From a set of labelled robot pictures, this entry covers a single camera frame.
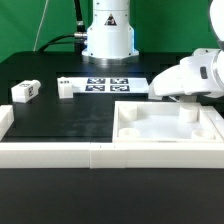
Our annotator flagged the white square tabletop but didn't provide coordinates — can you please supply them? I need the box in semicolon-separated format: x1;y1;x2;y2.
112;101;224;143

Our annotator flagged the white marker sheet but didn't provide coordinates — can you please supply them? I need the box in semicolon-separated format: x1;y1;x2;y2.
70;77;148;94

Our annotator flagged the black cable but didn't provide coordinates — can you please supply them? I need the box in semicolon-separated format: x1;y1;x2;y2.
38;0;88;53

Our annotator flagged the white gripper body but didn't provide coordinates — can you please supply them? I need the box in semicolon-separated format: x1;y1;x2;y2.
148;63;188;100

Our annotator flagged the white thin cable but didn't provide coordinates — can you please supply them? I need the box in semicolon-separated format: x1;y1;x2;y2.
32;0;50;52

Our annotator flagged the white U-shaped fence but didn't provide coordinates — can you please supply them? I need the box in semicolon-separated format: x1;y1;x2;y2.
0;104;224;170

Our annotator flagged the green backdrop curtain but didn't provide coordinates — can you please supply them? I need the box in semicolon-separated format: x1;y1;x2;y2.
0;0;217;62

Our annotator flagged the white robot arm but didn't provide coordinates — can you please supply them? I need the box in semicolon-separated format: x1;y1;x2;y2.
82;0;224;99

